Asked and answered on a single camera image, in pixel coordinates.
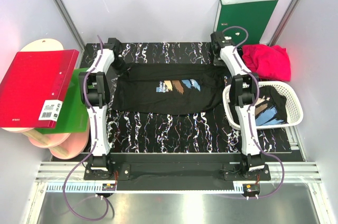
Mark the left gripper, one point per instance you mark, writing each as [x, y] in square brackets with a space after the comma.
[118, 63]

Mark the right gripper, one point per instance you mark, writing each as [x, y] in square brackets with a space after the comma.
[216, 50]

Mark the black printed t-shirt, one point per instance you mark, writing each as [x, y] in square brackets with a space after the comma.
[169, 88]
[270, 107]

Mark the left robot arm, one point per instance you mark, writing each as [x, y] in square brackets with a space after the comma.
[95, 95]

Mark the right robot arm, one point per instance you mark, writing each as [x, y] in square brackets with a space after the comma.
[243, 95]

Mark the green lever arch binder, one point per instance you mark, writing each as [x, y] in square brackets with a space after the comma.
[252, 15]

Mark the pink folded t-shirt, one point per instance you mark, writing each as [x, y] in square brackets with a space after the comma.
[269, 62]

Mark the green plastic folder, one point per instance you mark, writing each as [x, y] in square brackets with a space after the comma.
[73, 116]

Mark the black printed t-shirt in basket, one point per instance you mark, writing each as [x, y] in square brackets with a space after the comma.
[270, 107]

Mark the black marble pattern mat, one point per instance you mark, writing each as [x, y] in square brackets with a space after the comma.
[207, 132]

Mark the white plastic basket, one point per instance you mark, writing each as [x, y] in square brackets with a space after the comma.
[293, 106]

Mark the red ring binder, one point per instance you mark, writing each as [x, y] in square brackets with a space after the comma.
[34, 88]

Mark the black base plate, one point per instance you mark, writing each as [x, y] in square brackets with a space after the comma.
[173, 172]

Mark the aluminium rail frame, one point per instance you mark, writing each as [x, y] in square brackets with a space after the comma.
[66, 176]

